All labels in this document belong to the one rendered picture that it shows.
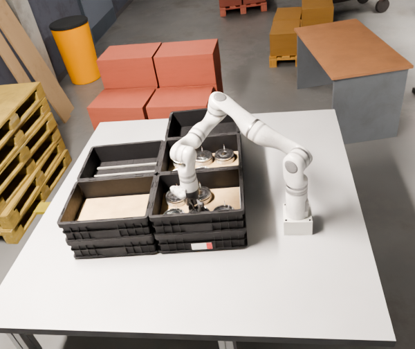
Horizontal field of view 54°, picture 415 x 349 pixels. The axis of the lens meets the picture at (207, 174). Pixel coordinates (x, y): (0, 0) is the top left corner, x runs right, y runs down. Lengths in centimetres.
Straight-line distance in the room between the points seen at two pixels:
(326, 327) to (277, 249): 40
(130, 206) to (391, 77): 235
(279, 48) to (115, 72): 201
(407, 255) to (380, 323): 124
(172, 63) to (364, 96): 167
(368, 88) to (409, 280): 154
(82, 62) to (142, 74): 163
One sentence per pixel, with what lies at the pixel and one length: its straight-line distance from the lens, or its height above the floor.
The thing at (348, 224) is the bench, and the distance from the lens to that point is 195.
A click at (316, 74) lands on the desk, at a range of 461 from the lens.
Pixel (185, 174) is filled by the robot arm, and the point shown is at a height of 109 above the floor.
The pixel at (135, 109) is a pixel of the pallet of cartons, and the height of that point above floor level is 41.
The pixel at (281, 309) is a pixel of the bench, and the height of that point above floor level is 70.
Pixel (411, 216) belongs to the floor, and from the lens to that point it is 310.
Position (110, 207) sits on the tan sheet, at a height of 83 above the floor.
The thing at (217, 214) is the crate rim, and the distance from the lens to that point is 168.
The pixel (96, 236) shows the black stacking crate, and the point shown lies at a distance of 186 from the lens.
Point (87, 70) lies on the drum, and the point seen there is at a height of 17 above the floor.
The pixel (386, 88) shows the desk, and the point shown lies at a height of 48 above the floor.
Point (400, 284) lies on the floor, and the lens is 269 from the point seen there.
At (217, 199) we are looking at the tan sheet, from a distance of 189.
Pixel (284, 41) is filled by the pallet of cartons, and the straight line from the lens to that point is 508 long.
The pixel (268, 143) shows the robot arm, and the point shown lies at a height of 111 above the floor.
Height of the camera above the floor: 206
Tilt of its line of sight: 37 degrees down
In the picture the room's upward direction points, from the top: 9 degrees counter-clockwise
